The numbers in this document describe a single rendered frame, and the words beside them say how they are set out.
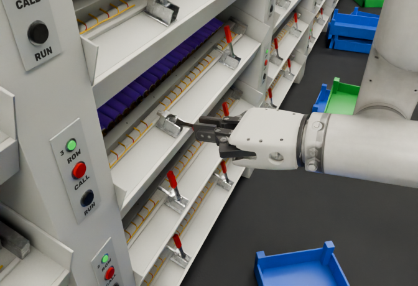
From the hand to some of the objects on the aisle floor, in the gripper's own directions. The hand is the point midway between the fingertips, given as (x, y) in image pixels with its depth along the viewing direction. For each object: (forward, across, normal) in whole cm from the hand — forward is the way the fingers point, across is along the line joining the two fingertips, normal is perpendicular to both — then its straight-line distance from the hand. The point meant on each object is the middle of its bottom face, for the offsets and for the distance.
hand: (209, 129), depth 58 cm
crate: (-12, -93, +54) cm, 108 cm away
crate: (-13, -80, +49) cm, 94 cm away
